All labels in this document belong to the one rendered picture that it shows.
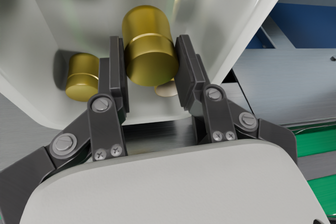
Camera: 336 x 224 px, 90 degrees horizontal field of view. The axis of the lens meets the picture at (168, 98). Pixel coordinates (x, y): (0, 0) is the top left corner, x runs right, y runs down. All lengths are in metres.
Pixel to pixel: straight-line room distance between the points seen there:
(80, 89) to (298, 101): 0.25
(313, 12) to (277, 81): 0.32
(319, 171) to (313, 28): 0.32
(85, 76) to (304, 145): 0.26
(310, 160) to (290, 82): 0.10
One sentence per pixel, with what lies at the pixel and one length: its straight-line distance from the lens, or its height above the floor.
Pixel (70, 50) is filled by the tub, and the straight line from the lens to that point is 0.22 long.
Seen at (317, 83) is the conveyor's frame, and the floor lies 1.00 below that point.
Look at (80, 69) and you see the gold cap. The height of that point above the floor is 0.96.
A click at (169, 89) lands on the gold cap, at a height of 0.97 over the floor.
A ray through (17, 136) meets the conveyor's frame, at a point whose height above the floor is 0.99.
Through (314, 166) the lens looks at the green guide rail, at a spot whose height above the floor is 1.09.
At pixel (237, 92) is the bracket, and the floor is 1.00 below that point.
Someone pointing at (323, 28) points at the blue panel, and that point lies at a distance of 0.52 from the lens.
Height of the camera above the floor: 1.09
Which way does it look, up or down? 30 degrees down
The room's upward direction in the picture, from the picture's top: 168 degrees clockwise
